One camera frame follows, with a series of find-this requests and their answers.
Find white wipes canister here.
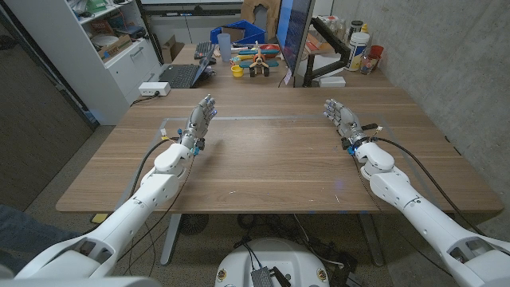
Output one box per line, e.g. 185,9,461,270
345,31,371,73

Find person leg in blue jeans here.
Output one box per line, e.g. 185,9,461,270
0,204,80,276

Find flat white box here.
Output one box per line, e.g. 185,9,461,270
318,76,347,88

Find black round fan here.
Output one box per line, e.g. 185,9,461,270
178,214,210,236

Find wooden toy airplane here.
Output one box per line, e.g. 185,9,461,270
238,41,281,78

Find translucent blue plastic cup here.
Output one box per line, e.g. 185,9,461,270
217,33,232,63

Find black computer monitor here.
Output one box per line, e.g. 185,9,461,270
276,0,314,77

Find small cardboard box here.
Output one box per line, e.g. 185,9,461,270
161,34,185,64

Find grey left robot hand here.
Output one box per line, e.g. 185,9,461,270
179,94,218,151

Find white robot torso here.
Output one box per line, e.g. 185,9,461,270
214,238,331,287

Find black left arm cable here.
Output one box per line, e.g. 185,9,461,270
127,136,180,200

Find red cup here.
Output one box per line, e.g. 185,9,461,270
368,45,385,71

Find blue plastic bin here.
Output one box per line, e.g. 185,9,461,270
210,19,267,45

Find black power strip cable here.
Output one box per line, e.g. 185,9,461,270
130,92,161,108

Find white power adapter box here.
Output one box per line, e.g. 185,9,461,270
138,81,171,97

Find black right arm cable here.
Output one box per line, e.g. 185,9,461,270
371,136,486,237

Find clear jar with coloured pieces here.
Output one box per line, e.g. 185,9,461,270
360,53,378,76

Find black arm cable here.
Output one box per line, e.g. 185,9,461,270
371,136,486,237
127,136,180,200

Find black keyboard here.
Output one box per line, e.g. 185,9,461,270
194,41,214,61

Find grey table leg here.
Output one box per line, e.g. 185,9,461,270
358,212,386,267
159,213,182,266

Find white shelf cabinet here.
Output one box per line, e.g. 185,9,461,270
3,0,164,127

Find red bowl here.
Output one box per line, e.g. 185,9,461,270
261,43,281,60

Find black lidded bottle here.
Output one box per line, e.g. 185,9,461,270
349,19,364,41

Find brown cardboard cutout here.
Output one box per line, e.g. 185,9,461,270
241,0,282,31

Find black laptop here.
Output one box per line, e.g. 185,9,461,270
158,43,218,89

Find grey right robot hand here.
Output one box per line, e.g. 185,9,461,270
323,98,370,151

